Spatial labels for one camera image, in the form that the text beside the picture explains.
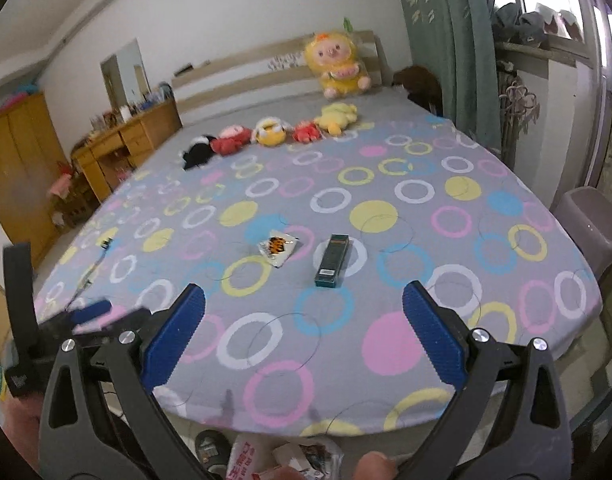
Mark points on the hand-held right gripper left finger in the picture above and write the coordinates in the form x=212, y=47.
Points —
x=178, y=340

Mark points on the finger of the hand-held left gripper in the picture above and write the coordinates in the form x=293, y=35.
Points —
x=91, y=311
x=131, y=320

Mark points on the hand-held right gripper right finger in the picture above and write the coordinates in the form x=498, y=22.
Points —
x=433, y=340

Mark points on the dark teal long box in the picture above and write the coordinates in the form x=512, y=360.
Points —
x=332, y=260

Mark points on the white orange snack packet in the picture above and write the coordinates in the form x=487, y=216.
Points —
x=277, y=249

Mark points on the white plastic bag red print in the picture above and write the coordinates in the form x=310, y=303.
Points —
x=246, y=460

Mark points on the person's left hand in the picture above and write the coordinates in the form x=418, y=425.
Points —
x=23, y=425

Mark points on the person's right hand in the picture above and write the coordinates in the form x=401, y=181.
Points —
x=374, y=466

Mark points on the small black gadget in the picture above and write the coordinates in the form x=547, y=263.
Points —
x=106, y=242

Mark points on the grey slipper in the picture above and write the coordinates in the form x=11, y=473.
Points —
x=211, y=452

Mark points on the pink cloth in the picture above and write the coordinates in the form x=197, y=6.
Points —
x=61, y=185

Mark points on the wooden wardrobe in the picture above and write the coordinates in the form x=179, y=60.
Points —
x=21, y=160

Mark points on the bed with circle-patterned sheet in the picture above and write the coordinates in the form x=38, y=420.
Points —
x=296, y=210

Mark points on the black plush toy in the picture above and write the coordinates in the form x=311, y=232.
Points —
x=198, y=152

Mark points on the wooden dresser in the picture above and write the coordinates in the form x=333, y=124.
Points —
x=136, y=135

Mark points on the grey plastic bin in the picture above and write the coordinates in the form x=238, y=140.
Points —
x=590, y=230

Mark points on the red crab plush toy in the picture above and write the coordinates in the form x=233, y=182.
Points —
x=231, y=141

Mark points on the row of toiletry bottles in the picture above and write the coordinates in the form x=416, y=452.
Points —
x=151, y=97

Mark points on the yellow and white plush toy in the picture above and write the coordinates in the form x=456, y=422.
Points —
x=271, y=133

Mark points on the yellow duck plush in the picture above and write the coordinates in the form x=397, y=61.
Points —
x=336, y=117

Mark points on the small red plush toy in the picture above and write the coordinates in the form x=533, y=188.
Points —
x=305, y=131

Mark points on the beige wooden headboard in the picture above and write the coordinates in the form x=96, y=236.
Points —
x=226, y=91

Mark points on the dark brown plush toy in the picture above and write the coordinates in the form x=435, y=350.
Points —
x=418, y=82

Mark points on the large yellow pig plush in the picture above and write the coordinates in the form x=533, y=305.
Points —
x=336, y=75

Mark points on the green patterned curtain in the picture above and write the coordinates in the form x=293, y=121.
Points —
x=445, y=35

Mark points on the grey clothes pile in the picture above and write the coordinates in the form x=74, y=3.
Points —
x=515, y=22

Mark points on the wall mirror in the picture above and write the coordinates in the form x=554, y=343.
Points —
x=126, y=75

